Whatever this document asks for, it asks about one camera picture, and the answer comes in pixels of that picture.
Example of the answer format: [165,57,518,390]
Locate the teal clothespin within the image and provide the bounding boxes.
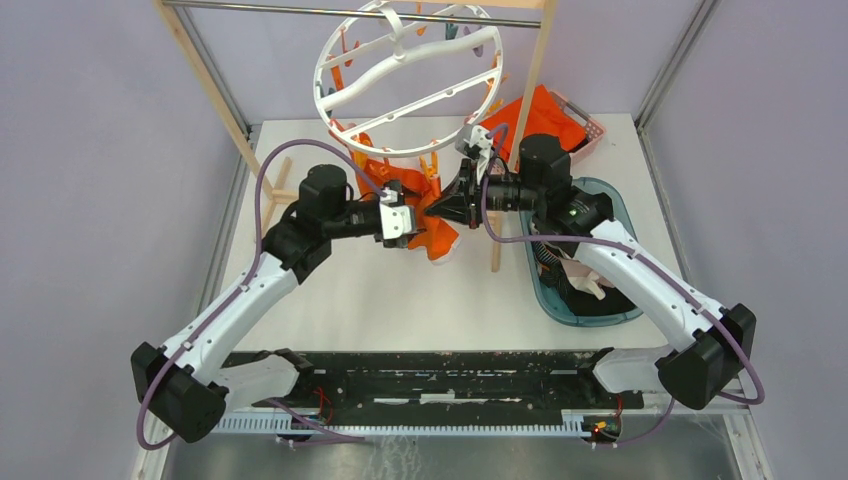
[444,22,459,40]

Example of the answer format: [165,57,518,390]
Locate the metal hanging rod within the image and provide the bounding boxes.
[162,1,542,29]

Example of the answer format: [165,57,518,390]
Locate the white round clip hanger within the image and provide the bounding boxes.
[312,1,507,157]

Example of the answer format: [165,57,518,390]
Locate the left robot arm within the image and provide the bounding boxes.
[130,164,418,443]

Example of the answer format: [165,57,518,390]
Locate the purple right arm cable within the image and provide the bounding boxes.
[480,122,766,447]

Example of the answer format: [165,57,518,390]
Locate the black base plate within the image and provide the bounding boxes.
[221,351,645,429]

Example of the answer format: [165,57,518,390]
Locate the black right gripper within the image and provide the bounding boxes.
[425,156,544,229]

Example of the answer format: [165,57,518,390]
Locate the wooden rack frame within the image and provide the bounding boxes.
[155,0,559,273]

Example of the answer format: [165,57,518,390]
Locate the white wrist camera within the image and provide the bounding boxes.
[378,187,418,241]
[455,124,494,183]

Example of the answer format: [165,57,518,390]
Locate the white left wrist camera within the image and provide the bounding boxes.
[378,187,418,241]

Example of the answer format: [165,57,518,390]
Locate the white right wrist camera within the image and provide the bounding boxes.
[455,124,494,183]

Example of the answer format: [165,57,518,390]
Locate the teal plastic basin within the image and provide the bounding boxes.
[519,176,644,328]

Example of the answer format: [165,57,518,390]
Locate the orange cloth in basket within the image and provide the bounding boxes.
[481,84,569,162]

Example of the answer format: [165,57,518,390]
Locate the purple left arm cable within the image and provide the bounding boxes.
[135,139,389,452]

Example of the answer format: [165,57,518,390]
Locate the dark clothes in basin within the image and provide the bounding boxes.
[533,192,637,318]

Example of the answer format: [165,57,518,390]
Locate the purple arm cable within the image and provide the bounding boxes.
[135,139,389,452]
[480,122,766,447]

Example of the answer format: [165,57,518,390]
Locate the yellow clothespin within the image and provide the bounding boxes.
[419,151,442,198]

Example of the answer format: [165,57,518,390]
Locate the orange underwear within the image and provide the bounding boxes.
[329,119,464,266]

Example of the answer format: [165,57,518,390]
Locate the pink garment in basin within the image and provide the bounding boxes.
[565,262,613,300]

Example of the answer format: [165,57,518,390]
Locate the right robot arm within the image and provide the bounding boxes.
[427,130,765,410]

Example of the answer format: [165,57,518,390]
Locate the pink laundry basket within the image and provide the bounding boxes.
[550,90,607,165]

